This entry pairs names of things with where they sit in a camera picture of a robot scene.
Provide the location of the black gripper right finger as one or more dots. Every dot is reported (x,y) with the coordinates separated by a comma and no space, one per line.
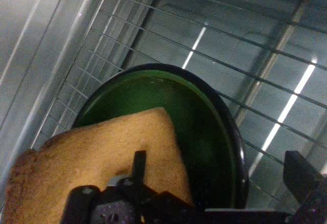
(306,190)

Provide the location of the black plate in oven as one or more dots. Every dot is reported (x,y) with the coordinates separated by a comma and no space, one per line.
(199,132)

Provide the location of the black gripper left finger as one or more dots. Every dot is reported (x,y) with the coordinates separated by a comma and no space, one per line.
(115,206)

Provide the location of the brown bread slice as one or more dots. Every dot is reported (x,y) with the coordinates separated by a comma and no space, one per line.
(89,152)

